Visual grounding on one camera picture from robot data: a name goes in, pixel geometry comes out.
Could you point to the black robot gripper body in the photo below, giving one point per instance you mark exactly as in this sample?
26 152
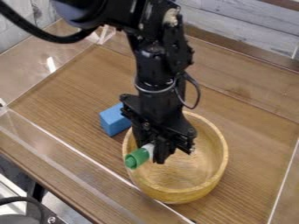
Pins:
159 107

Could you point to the brown wooden bowl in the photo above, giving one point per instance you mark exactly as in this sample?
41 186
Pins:
187 177

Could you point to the blue foam block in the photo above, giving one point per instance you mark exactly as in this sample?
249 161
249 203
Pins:
112 122

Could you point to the clear acrylic triangle bracket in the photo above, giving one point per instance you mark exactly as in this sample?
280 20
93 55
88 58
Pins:
101 35

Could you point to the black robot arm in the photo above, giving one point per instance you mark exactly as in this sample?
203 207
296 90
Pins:
152 25

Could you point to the green white marker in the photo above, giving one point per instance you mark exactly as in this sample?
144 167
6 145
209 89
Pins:
138 156

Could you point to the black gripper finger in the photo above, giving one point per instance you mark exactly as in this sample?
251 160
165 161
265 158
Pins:
163 149
142 134

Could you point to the black metal stand base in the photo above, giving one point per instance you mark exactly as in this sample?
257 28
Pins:
34 216

